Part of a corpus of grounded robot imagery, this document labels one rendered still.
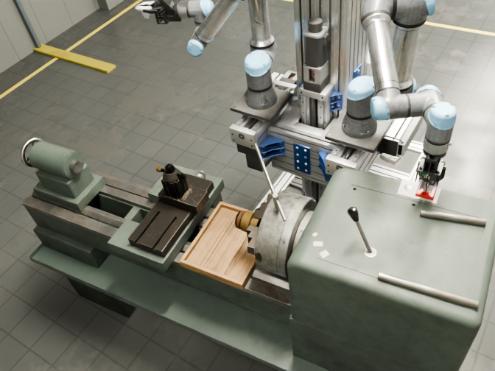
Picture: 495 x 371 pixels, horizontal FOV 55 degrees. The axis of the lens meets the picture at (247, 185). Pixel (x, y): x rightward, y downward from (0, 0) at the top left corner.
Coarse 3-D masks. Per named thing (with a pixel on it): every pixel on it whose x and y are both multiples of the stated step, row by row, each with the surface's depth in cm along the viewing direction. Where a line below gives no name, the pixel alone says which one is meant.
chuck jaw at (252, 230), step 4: (248, 228) 184; (252, 228) 184; (256, 228) 183; (248, 232) 183; (252, 232) 182; (256, 232) 182; (248, 236) 180; (252, 236) 180; (248, 240) 182; (252, 240) 179; (248, 244) 177; (252, 244) 177; (248, 248) 177; (252, 248) 176; (248, 252) 179; (252, 252) 178; (256, 256) 175; (260, 256) 174; (260, 260) 176
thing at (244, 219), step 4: (240, 212) 189; (244, 212) 189; (248, 212) 188; (252, 212) 188; (236, 216) 188; (240, 216) 187; (244, 216) 186; (248, 216) 186; (252, 216) 186; (236, 220) 188; (240, 220) 187; (244, 220) 186; (248, 220) 185; (252, 220) 186; (256, 220) 185; (260, 220) 190; (236, 224) 188; (240, 224) 187; (244, 224) 186; (248, 224) 185; (252, 224) 186; (256, 224) 185; (240, 228) 190; (244, 228) 187
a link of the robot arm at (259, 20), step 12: (252, 0) 204; (264, 0) 205; (252, 12) 208; (264, 12) 208; (252, 24) 213; (264, 24) 212; (252, 36) 219; (264, 36) 216; (252, 48) 221; (264, 48) 218; (276, 48) 228
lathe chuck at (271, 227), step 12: (288, 192) 181; (288, 204) 173; (264, 216) 171; (276, 216) 170; (264, 228) 170; (276, 228) 169; (264, 240) 170; (276, 240) 168; (264, 252) 171; (276, 252) 169; (264, 264) 175; (276, 264) 172
